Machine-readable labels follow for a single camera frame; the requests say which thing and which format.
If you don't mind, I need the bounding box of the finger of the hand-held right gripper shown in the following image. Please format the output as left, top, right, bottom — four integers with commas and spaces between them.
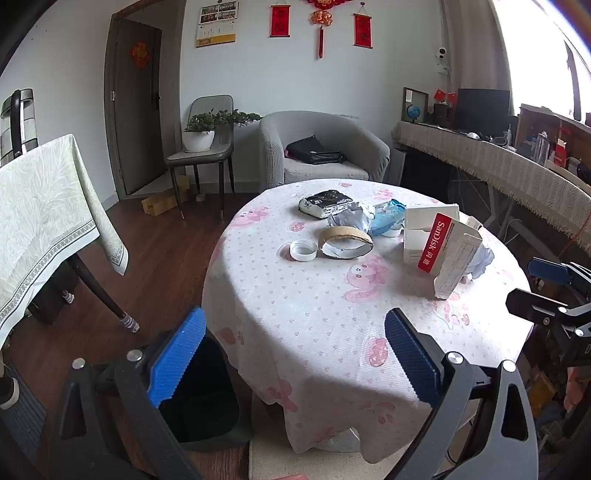
529, 257, 591, 286
506, 288, 591, 335

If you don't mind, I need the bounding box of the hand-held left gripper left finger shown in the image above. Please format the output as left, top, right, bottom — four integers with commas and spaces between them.
48, 306, 207, 480

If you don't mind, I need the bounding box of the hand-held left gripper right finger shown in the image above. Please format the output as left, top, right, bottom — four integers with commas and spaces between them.
384, 308, 540, 480

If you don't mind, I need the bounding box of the black trash bin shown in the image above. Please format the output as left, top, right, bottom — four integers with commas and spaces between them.
95, 335, 254, 453

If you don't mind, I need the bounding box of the white cardboard box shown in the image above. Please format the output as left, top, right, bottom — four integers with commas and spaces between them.
403, 203, 483, 266

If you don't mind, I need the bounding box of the pale paper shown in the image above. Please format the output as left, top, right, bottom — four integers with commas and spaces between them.
330, 202, 377, 234

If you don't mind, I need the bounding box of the crumpled bluish white paper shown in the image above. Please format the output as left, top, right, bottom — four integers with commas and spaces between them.
462, 244, 495, 281

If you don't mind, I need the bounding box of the white printed carton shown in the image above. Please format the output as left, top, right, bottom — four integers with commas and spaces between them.
433, 233, 484, 301

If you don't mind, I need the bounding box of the pink patterned tablecloth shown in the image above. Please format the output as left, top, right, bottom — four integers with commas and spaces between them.
202, 178, 536, 464

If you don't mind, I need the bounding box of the beige fringed desk cloth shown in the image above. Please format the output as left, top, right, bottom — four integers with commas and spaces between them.
397, 121, 591, 254

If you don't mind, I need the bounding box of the red white package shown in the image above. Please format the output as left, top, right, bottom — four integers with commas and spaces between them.
418, 212, 469, 278

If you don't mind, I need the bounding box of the beige floor mat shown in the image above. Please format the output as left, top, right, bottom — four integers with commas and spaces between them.
248, 397, 416, 480

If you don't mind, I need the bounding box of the wooden shelf with items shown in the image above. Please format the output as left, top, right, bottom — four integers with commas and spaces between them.
515, 104, 591, 171

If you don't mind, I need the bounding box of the cardboard tape roll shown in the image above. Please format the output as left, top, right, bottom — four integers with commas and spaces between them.
318, 225, 374, 260

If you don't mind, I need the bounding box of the blue wet wipes pack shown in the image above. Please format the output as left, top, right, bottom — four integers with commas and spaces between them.
369, 199, 408, 237

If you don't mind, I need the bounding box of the white round lid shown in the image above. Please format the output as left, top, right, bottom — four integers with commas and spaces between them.
290, 240, 318, 262

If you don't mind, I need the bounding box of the dark shoe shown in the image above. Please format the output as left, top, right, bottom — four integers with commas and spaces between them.
0, 376, 20, 411

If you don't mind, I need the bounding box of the black monitor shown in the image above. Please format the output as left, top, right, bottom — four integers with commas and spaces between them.
457, 89, 511, 137

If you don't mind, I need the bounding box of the black tissue pack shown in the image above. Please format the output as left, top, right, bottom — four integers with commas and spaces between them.
298, 189, 354, 219

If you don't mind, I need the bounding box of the grey chair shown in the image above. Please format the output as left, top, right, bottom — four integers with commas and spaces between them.
166, 95, 235, 220

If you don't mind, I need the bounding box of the green white tablecloth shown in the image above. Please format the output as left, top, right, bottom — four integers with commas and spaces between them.
0, 134, 129, 344

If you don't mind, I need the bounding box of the grey armchair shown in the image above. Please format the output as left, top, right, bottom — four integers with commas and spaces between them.
259, 111, 391, 190

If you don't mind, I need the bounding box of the potted plant white pot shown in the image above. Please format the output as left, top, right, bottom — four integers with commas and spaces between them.
182, 109, 262, 153

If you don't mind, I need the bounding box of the black bag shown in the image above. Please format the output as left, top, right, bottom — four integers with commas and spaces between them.
285, 135, 347, 166

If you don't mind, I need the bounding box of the beige curtain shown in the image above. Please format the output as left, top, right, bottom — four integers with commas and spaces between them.
441, 0, 513, 116

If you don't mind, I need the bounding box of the grey door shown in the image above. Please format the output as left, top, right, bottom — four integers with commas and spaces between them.
107, 18, 162, 197

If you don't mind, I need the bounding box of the glass electric kettle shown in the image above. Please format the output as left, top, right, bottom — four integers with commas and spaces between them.
0, 89, 38, 167

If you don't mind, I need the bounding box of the red door decoration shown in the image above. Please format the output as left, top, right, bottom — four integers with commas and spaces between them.
130, 41, 151, 70

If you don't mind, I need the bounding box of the round pedestal table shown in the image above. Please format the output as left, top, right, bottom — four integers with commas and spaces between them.
318, 427, 363, 455

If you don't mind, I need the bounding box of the wooden picture frame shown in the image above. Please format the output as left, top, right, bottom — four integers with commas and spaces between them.
402, 88, 428, 123

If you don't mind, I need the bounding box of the wall calendar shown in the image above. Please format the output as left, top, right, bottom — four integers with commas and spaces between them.
196, 1, 239, 48

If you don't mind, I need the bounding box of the red knot wall ornament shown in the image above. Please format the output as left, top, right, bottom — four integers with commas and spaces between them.
305, 0, 345, 60

